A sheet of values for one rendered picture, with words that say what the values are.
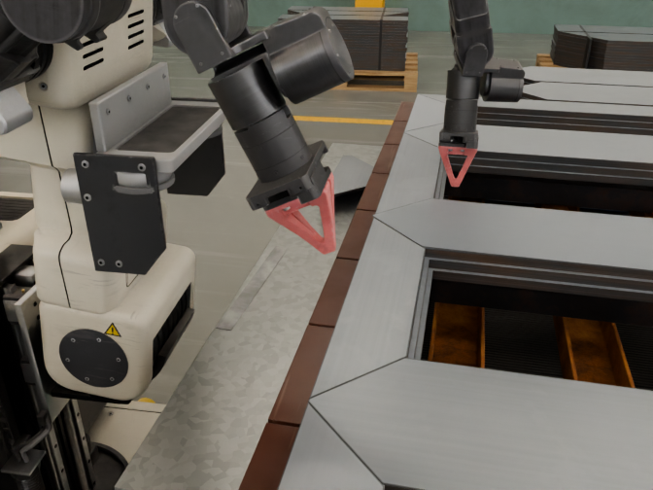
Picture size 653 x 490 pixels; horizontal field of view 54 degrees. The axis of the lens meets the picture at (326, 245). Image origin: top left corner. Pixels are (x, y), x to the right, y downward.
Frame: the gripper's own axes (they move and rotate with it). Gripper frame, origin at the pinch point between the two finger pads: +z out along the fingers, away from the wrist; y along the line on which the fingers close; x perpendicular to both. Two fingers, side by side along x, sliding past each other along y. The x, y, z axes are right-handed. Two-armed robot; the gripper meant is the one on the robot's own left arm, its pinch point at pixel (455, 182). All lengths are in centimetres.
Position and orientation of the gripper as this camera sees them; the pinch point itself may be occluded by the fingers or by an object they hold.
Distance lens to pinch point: 119.5
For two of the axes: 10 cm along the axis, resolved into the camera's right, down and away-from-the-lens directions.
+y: 2.2, -2.4, 9.5
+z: -0.3, 9.7, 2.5
